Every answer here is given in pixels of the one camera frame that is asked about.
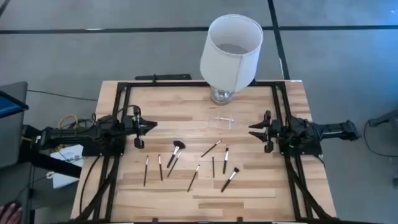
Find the black floor cable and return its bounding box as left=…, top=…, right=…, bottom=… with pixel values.
left=363, top=119, right=398, bottom=158
left=27, top=89, right=99, bottom=102

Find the black fan makeup brush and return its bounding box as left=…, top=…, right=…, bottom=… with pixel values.
left=165, top=139, right=187, bottom=169

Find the black support beam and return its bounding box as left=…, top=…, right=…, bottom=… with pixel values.
left=21, top=148, right=83, bottom=179

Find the white paper sheet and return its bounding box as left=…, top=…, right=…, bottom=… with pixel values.
left=49, top=144, right=85, bottom=190

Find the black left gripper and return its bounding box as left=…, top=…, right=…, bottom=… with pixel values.
left=126, top=106, right=159, bottom=149

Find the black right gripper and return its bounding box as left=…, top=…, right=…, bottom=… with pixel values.
left=248, top=110, right=284, bottom=154

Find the short-bristle black makeup brush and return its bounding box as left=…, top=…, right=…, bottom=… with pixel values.
left=222, top=147, right=230, bottom=175

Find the grey chair base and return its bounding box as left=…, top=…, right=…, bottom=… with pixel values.
left=368, top=108, right=398, bottom=128

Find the fluffy-head black makeup brush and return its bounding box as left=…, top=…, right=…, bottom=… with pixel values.
left=220, top=167, right=241, bottom=194

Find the table lamp white shade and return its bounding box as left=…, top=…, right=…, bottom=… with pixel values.
left=199, top=14, right=264, bottom=106

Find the clear acrylic organizer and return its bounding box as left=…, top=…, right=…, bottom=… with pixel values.
left=207, top=113, right=243, bottom=131

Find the blue flat panel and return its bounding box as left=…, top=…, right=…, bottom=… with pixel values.
left=0, top=90, right=30, bottom=119

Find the person's hand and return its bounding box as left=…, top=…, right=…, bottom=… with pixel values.
left=0, top=201, right=23, bottom=224

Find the black flat bar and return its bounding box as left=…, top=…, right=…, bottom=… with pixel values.
left=134, top=73, right=193, bottom=82

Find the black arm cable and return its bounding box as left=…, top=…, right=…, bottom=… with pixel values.
left=78, top=154, right=104, bottom=220

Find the yellow cable loop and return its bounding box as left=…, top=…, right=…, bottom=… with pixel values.
left=58, top=114, right=79, bottom=129

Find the black metal table frame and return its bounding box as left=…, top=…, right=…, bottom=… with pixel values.
left=74, top=80, right=338, bottom=224

